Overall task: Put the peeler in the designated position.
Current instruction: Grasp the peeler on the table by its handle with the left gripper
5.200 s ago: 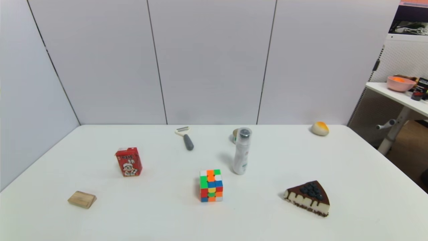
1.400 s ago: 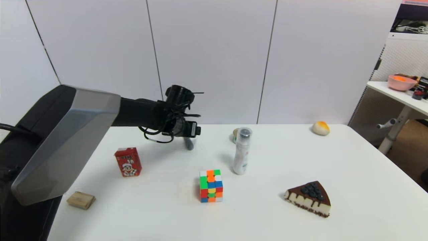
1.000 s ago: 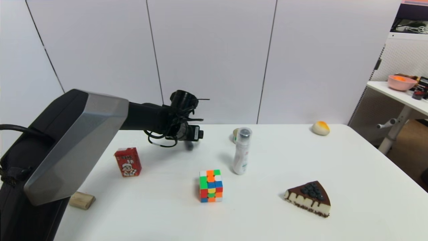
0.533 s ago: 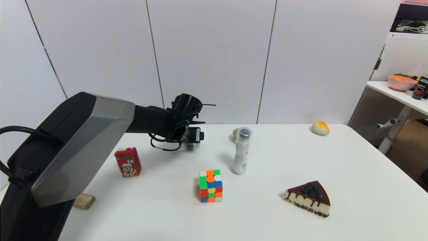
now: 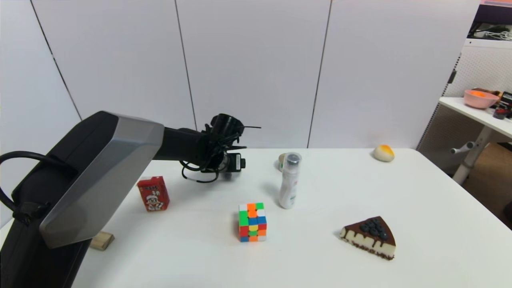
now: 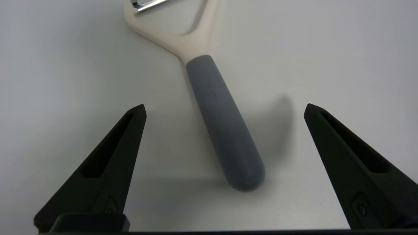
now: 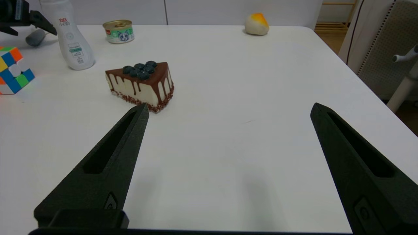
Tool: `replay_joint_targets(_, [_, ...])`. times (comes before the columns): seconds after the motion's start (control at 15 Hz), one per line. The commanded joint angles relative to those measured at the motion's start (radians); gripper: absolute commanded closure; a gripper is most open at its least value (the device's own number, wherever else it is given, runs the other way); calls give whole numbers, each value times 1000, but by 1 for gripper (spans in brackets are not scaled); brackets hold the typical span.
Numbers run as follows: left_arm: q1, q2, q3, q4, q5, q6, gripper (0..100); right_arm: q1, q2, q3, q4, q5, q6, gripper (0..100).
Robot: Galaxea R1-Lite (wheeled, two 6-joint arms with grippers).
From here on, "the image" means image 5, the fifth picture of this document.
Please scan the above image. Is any white plastic bottle clear cap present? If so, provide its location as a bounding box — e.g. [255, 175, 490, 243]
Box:
[279, 152, 302, 209]

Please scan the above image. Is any white side table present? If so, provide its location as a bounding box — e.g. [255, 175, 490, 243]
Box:
[439, 97, 512, 185]

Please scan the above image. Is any chocolate blueberry cake slice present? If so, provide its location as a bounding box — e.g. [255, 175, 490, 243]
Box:
[340, 216, 396, 260]

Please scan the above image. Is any white cable bundle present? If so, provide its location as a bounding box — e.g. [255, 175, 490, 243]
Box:
[473, 30, 512, 42]

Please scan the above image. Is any red milk carton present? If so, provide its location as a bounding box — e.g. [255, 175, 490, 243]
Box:
[137, 176, 170, 212]

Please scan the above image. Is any small wooden block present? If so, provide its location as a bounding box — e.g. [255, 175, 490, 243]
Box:
[89, 231, 115, 251]

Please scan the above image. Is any black printed box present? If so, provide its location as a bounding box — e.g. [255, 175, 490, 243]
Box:
[500, 92, 512, 118]

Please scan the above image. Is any white perforated panel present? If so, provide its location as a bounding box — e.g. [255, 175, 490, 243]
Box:
[416, 38, 512, 168]

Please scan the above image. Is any toy bread bun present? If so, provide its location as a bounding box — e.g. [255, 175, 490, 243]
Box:
[374, 144, 395, 162]

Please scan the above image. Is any colourful puzzle cube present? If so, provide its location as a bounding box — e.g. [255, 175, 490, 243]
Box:
[239, 202, 267, 242]

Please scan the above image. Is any pink bowl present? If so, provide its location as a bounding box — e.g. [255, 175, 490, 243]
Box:
[464, 90, 500, 109]

